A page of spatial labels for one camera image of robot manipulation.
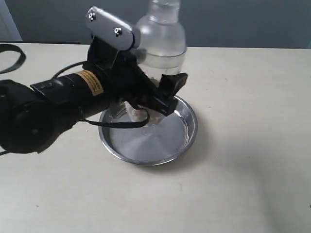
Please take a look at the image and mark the clear plastic shaker bottle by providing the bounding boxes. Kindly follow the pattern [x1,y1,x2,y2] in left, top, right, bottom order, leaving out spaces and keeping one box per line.
[112,0,187,129]

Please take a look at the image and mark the round stainless steel dish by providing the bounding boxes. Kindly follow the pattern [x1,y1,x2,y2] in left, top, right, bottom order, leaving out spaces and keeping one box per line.
[99,97,198,166]

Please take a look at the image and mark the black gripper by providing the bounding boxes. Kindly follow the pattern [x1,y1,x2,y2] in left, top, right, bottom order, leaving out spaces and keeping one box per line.
[31,40,188,119]

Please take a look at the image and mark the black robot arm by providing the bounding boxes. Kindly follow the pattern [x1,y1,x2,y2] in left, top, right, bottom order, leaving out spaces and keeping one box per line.
[0,38,188,154]

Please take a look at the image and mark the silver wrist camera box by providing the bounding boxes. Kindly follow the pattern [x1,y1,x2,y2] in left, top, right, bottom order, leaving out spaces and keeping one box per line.
[86,6,136,51]

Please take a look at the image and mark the black camera cable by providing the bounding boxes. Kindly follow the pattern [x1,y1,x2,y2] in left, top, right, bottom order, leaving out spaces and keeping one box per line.
[48,60,150,128]

